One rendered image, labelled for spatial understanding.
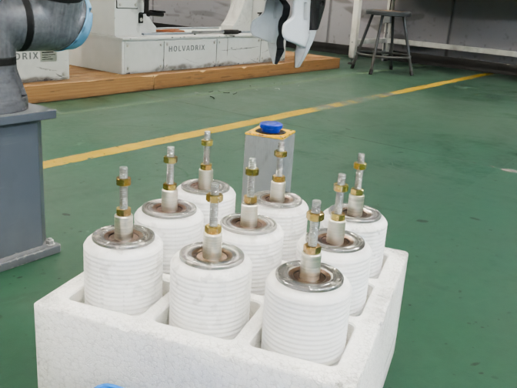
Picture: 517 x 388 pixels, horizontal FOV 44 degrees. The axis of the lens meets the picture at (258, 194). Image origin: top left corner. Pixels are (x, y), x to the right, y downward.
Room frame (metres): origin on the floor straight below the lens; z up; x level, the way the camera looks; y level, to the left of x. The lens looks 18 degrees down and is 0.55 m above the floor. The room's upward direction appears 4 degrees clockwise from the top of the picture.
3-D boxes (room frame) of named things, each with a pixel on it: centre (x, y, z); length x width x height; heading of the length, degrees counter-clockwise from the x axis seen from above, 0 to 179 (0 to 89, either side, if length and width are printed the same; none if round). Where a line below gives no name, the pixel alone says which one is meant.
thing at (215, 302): (0.68, 0.05, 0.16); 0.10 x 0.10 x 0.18
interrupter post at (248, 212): (0.79, 0.01, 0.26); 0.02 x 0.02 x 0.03
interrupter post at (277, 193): (0.90, -0.03, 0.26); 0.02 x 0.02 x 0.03
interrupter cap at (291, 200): (0.90, -0.03, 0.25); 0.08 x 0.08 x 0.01
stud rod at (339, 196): (0.75, -0.10, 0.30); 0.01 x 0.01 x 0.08
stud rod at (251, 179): (0.79, 0.01, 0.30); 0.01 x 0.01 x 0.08
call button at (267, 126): (1.09, -0.01, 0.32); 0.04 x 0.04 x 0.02
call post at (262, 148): (1.09, -0.01, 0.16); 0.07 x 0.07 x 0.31; 71
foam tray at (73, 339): (0.79, 0.01, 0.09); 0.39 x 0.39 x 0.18; 71
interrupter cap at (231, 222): (0.79, 0.01, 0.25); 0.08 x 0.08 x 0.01
